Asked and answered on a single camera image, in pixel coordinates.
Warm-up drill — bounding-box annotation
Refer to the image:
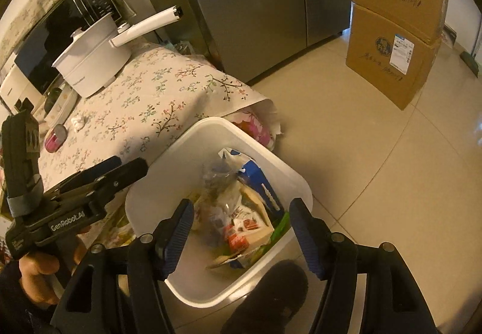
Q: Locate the white pot with handle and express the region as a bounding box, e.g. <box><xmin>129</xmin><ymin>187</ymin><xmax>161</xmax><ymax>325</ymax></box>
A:
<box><xmin>52</xmin><ymin>5</ymin><xmax>184</xmax><ymax>98</ymax></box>

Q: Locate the person's left hand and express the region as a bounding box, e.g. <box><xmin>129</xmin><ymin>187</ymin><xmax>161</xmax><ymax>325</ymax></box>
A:
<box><xmin>19</xmin><ymin>232</ymin><xmax>90</xmax><ymax>304</ymax></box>

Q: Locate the pink can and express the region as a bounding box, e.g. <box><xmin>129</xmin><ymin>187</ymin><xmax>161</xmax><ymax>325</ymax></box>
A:
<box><xmin>44</xmin><ymin>124</ymin><xmax>68</xmax><ymax>151</ymax></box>

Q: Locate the blue and white packet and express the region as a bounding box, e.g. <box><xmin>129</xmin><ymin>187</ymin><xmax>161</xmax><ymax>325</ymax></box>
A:
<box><xmin>221</xmin><ymin>147</ymin><xmax>286</xmax><ymax>215</ymax></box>

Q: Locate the black microwave oven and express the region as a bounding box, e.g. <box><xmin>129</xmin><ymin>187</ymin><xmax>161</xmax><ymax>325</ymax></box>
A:
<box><xmin>14</xmin><ymin>0</ymin><xmax>123</xmax><ymax>95</ymax></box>

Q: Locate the pink floral cloth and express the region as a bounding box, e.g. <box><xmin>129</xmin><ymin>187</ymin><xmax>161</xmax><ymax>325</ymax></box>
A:
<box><xmin>230</xmin><ymin>111</ymin><xmax>280</xmax><ymax>151</ymax></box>

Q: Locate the white plastic bin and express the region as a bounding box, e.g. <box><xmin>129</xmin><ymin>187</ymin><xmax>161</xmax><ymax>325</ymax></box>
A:
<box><xmin>125</xmin><ymin>116</ymin><xmax>313</xmax><ymax>307</ymax></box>

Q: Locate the person's left forearm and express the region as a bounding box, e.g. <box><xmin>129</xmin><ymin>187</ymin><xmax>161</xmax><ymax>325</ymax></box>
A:
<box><xmin>0</xmin><ymin>268</ymin><xmax>61</xmax><ymax>334</ymax></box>

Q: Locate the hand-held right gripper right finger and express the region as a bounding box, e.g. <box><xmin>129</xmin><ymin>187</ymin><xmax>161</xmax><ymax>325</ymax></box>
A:
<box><xmin>289</xmin><ymin>197</ymin><xmax>439</xmax><ymax>334</ymax></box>

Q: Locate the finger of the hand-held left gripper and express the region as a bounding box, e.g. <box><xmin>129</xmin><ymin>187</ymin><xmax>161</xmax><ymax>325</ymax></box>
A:
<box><xmin>44</xmin><ymin>155</ymin><xmax>122</xmax><ymax>196</ymax></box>
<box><xmin>65</xmin><ymin>157</ymin><xmax>150</xmax><ymax>203</ymax></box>

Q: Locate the green broom head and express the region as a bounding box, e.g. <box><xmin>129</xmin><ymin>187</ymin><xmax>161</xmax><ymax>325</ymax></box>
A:
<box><xmin>459</xmin><ymin>51</ymin><xmax>481</xmax><ymax>78</ymax></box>

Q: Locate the red and white carton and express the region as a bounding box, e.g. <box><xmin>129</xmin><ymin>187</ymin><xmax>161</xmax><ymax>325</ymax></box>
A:
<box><xmin>225</xmin><ymin>205</ymin><xmax>275</xmax><ymax>251</ymax></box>

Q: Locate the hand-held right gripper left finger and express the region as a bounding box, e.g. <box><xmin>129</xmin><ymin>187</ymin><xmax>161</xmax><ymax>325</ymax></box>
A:
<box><xmin>56</xmin><ymin>198</ymin><xmax>195</xmax><ymax>334</ymax></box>

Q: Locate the white appliance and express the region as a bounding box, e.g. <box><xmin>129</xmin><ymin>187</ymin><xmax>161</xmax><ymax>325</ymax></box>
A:
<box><xmin>0</xmin><ymin>65</ymin><xmax>46</xmax><ymax>112</ymax></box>

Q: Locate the clear plastic bag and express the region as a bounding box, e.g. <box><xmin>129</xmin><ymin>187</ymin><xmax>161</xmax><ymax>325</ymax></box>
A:
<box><xmin>201</xmin><ymin>162</ymin><xmax>242</xmax><ymax>207</ymax></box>

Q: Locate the floral tablecloth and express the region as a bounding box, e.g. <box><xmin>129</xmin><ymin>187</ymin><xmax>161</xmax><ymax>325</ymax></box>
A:
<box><xmin>32</xmin><ymin>41</ymin><xmax>286</xmax><ymax>250</ymax></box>

